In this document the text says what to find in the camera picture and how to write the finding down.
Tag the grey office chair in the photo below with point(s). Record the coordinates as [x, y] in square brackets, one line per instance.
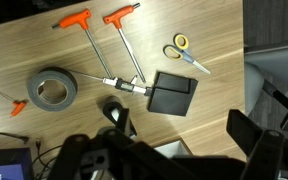
[272, 59]

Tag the yellow grey handled scissors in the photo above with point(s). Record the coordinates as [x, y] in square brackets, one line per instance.
[180, 51]

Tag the black flat case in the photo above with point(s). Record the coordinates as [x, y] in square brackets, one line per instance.
[172, 94]

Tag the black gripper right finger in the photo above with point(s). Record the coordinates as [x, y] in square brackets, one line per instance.
[264, 148]

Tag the grey duct tape roll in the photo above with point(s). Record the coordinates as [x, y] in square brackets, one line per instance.
[45, 102]

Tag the small orange T-handle key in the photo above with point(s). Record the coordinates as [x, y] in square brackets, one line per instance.
[18, 105]

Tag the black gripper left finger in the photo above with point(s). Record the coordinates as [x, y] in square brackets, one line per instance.
[125, 159]

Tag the blue cardboard box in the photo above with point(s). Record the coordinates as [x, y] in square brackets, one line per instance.
[15, 164]

